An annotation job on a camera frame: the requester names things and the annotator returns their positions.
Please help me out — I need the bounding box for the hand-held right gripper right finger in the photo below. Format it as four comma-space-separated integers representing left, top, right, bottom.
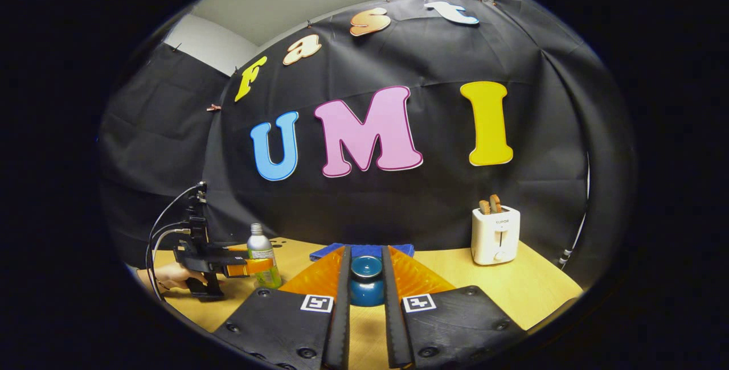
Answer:
380, 245, 528, 369

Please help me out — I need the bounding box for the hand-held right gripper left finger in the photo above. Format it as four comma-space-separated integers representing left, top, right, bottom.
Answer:
212, 245, 353, 370

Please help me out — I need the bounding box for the silver water bottle green label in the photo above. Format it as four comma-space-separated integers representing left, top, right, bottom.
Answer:
247, 223, 282, 290

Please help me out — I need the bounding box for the blue teacup lid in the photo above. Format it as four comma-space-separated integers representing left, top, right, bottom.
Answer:
349, 255, 386, 307

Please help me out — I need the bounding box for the blue towel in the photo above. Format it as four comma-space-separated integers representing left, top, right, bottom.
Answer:
309, 242, 415, 261

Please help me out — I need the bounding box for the black backdrop cloth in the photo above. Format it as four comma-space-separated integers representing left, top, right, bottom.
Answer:
98, 0, 636, 279

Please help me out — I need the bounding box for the white toaster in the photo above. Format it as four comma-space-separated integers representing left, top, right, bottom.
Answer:
471, 205, 521, 266

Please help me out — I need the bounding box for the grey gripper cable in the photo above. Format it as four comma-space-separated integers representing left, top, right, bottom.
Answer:
146, 185, 201, 302

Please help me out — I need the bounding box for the white cable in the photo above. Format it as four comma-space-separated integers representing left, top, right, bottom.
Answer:
560, 154, 591, 268

